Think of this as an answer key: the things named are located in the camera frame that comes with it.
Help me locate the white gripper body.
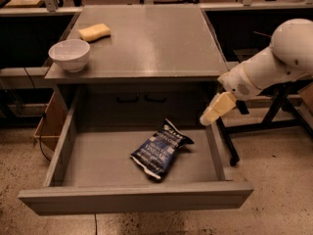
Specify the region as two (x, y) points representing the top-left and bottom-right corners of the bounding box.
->
(217, 62), (261, 101)

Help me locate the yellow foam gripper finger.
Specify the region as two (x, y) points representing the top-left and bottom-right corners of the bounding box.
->
(200, 92), (237, 126)

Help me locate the blue chip bag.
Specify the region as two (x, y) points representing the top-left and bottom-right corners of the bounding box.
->
(131, 118), (194, 180)

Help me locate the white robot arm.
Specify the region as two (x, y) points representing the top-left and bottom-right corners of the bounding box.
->
(200, 19), (313, 126)

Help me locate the grey open top drawer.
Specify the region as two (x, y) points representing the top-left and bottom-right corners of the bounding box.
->
(19, 87), (253, 215)

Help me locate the yellow sponge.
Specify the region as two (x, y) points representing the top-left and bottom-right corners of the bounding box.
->
(78, 23), (111, 42)

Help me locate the white bowl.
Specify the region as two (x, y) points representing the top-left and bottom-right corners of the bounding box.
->
(48, 39), (90, 72)

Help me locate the black table leg frame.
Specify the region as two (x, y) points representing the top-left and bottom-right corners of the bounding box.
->
(216, 80), (313, 166)

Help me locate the black drawer handle right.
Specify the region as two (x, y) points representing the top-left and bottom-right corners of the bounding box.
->
(144, 93), (167, 103)

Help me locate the black drawer handle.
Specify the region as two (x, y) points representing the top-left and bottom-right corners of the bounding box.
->
(144, 93), (167, 103)
(116, 93), (139, 103)

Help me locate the black drawer handle left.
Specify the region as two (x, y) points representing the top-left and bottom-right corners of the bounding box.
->
(116, 93), (139, 103)

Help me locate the black cable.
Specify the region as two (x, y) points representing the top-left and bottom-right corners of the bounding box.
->
(23, 67), (53, 163)

